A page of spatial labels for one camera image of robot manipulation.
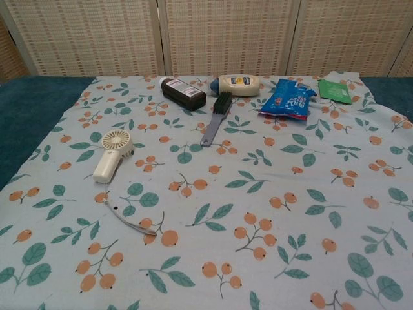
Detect green sachet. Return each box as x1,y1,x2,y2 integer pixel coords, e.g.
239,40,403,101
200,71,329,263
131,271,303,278
317,78,353,105

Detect grey brush black bristles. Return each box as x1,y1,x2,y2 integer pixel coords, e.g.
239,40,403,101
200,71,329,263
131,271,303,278
200,91,233,148

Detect dark brown liquid bottle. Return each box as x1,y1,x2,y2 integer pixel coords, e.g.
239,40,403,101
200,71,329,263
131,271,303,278
159,77,207,111

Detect white handheld mini fan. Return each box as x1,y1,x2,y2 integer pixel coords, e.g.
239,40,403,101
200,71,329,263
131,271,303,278
92,129,135,184

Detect woven rattan folding screen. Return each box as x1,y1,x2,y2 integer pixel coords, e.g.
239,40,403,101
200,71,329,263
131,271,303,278
0,0,413,79

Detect floral fruit print tablecloth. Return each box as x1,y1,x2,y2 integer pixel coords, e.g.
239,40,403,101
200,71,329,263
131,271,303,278
0,72,413,310

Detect teal fabric table cover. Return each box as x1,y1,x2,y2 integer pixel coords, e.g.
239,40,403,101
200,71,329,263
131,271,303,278
0,75,98,192

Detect white squeeze bottle blue cap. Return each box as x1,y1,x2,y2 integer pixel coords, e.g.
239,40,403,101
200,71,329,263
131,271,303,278
210,74,261,98

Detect white fan wrist strap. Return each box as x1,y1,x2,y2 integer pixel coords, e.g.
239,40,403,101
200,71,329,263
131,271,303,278
103,191,158,236

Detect blue snack packet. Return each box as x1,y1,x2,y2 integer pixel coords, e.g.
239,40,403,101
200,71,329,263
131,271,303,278
258,78,318,122

